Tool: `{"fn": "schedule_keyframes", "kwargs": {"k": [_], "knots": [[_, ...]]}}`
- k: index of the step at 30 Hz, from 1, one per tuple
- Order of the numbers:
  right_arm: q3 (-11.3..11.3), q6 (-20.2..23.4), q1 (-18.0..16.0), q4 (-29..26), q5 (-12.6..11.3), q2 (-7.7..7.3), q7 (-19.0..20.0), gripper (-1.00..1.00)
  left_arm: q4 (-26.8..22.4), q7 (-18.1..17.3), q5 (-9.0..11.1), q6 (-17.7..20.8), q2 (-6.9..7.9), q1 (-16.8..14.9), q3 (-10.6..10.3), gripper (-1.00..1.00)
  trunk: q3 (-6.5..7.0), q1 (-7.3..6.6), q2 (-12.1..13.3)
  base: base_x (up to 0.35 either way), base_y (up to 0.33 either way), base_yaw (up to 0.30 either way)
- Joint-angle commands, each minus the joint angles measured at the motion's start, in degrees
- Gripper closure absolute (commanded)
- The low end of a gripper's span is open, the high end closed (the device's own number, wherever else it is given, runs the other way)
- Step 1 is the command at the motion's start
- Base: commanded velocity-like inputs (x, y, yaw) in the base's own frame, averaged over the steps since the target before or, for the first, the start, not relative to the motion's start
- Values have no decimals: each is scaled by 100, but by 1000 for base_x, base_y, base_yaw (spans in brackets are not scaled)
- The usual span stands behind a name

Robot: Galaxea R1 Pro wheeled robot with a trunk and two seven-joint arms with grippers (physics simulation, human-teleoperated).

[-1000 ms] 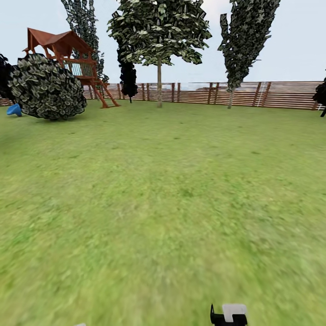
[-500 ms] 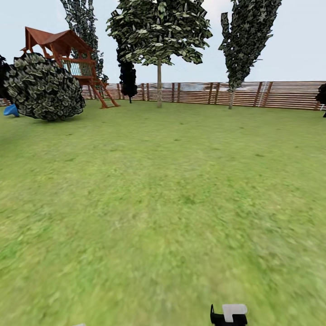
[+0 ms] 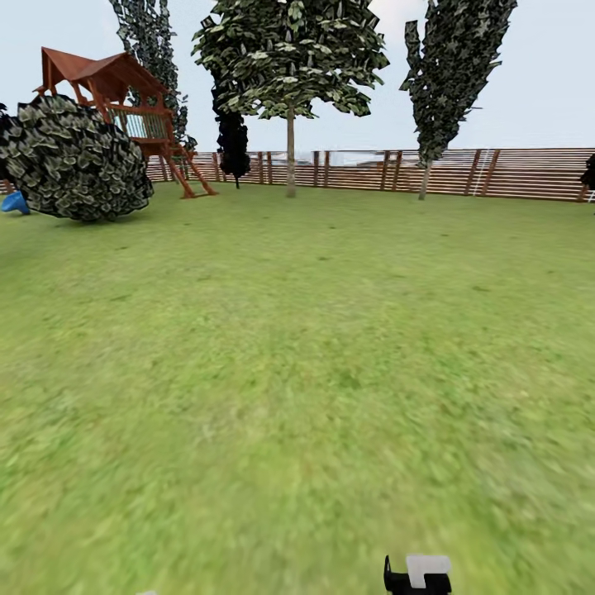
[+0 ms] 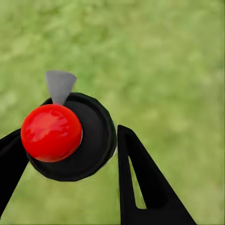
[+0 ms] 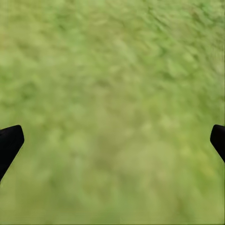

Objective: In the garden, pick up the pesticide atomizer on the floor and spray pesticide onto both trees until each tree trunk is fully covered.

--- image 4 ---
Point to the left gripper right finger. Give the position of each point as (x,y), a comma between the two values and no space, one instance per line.
(163,205)

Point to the pesticide atomizer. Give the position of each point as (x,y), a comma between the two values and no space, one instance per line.
(71,135)

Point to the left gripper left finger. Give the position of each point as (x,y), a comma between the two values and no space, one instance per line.
(13,161)

